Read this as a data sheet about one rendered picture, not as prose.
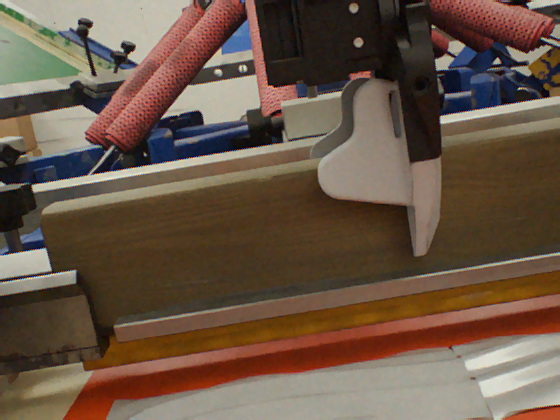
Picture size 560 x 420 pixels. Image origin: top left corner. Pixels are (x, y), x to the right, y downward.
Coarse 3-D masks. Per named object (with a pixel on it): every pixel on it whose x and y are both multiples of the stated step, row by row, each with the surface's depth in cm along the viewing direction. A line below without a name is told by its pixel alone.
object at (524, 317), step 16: (512, 304) 37; (528, 304) 37; (544, 304) 36; (432, 320) 37; (448, 320) 36; (464, 320) 36; (480, 320) 36; (496, 320) 35; (512, 320) 35; (528, 320) 35; (544, 320) 34; (448, 336) 34; (464, 336) 34; (480, 336) 34; (496, 336) 34; (512, 416) 26; (528, 416) 26; (544, 416) 26
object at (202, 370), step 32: (416, 320) 37; (224, 352) 37; (256, 352) 37; (288, 352) 36; (320, 352) 35; (352, 352) 34; (384, 352) 34; (96, 384) 36; (128, 384) 35; (160, 384) 35; (192, 384) 34; (96, 416) 32
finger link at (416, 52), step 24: (408, 0) 30; (408, 24) 28; (408, 48) 28; (432, 48) 28; (408, 72) 28; (432, 72) 28; (408, 96) 29; (432, 96) 29; (408, 120) 30; (432, 120) 29; (408, 144) 30; (432, 144) 30
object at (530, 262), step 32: (512, 256) 33; (544, 256) 33; (320, 288) 34; (352, 288) 33; (384, 288) 33; (416, 288) 33; (448, 288) 33; (128, 320) 34; (160, 320) 33; (192, 320) 33; (224, 320) 33; (256, 320) 33
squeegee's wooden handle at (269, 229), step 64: (512, 128) 34; (128, 192) 34; (192, 192) 33; (256, 192) 33; (320, 192) 33; (448, 192) 33; (512, 192) 33; (64, 256) 34; (128, 256) 34; (192, 256) 34; (256, 256) 34; (320, 256) 34; (384, 256) 34; (448, 256) 34
